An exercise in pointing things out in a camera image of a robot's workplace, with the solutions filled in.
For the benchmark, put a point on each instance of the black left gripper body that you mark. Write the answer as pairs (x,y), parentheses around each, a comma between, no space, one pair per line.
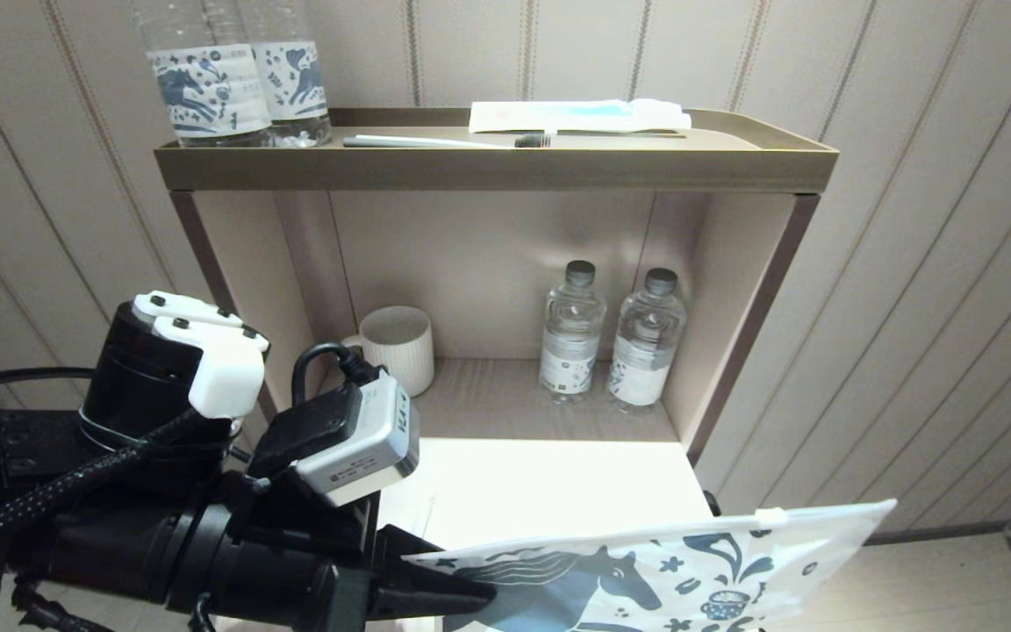
(352,579)

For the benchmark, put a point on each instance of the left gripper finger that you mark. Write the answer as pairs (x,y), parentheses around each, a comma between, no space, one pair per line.
(435,592)

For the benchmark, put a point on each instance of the horse print zipper pouch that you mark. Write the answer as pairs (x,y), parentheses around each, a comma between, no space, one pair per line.
(690,570)

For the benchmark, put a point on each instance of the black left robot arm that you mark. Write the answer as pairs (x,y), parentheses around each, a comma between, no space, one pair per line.
(146,377)

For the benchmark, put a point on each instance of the white ribbed mug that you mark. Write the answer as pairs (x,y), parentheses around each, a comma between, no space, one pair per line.
(405,347)

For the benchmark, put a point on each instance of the small black knob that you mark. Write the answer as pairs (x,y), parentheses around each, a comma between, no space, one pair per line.
(712,504)

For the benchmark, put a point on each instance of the small clear water bottle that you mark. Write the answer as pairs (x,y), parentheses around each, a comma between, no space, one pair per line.
(646,342)
(571,333)

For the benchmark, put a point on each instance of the beige shelf unit brown tray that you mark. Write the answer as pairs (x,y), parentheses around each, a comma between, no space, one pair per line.
(488,168)

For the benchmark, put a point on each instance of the grey toothbrush black bristles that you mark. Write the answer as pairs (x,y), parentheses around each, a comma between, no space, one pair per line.
(435,141)

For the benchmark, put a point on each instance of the wrapped toothbrush white packet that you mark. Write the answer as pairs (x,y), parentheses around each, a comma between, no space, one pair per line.
(576,115)

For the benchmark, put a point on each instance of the clear bottle blue horse label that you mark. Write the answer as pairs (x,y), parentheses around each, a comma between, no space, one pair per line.
(295,79)
(207,88)

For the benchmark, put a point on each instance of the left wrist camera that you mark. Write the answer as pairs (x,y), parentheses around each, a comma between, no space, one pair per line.
(356,448)

